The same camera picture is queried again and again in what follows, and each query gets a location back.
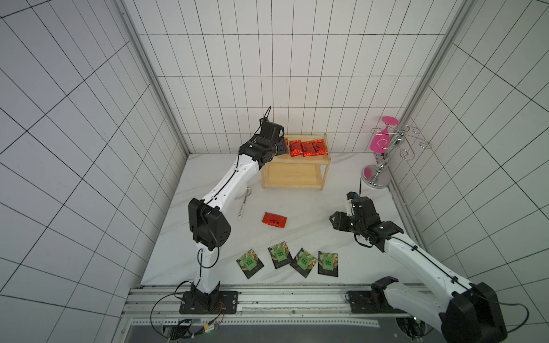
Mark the spoon with white handle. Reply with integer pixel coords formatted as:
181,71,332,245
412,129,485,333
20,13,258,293
238,187,252,219

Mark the metal base rail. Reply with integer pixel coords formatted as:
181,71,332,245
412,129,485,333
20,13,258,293
113,284,464,343

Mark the green tea bag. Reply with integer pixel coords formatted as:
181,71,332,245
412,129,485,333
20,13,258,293
236,249,264,279
318,251,339,277
290,248,317,278
268,242,293,269

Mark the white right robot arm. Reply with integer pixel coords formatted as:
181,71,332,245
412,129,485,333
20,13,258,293
330,192,508,342

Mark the chrome cup holder stand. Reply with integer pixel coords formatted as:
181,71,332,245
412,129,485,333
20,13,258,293
360,123,432,189

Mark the white ceramic bowl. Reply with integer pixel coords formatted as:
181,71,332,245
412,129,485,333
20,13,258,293
235,186,252,199

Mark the pink wine glass decoration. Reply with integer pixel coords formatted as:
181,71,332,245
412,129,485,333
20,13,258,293
370,117,400,154

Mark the light wooden two-tier shelf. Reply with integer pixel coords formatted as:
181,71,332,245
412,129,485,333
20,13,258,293
261,154,331,190

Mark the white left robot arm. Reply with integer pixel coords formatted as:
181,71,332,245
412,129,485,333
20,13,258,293
180,118,287,314

